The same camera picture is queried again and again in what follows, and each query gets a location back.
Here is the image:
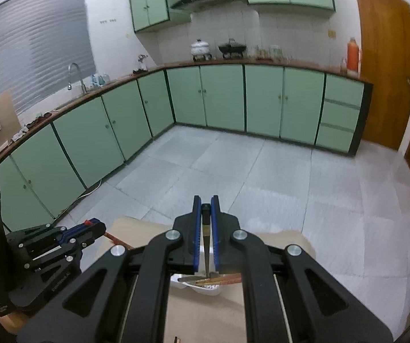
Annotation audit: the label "chrome sink faucet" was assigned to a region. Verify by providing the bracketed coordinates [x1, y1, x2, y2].
[68, 62, 88, 95]

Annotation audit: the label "green lower kitchen cabinets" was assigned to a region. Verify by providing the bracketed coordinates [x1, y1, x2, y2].
[0, 61, 373, 232]

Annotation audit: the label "red patterned wooden chopstick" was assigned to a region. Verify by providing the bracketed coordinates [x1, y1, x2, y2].
[206, 273, 242, 285]

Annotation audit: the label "left white plastic container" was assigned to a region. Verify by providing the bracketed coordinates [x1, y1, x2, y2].
[170, 249, 224, 298]

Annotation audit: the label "grey window blind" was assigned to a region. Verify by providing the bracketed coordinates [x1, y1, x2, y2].
[0, 0, 96, 113]

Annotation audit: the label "red orange chopstick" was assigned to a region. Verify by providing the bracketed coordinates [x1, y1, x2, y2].
[104, 232, 134, 250]

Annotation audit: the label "glass jars on counter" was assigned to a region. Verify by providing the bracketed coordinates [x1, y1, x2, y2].
[248, 45, 283, 61]

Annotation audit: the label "white cooking pot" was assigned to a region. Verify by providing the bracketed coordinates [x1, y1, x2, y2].
[190, 39, 213, 62]

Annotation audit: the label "orange thermos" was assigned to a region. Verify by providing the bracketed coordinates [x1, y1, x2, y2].
[346, 37, 361, 73]

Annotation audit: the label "light wooden chopstick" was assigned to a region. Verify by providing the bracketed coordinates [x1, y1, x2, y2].
[195, 274, 233, 286]

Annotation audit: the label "plain wooden chopstick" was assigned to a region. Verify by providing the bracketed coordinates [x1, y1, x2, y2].
[178, 276, 209, 283]

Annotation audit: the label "black wok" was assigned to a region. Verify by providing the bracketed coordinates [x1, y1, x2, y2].
[218, 38, 247, 60]

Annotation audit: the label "black chopstick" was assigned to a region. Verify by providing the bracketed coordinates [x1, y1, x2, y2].
[201, 204, 211, 278]

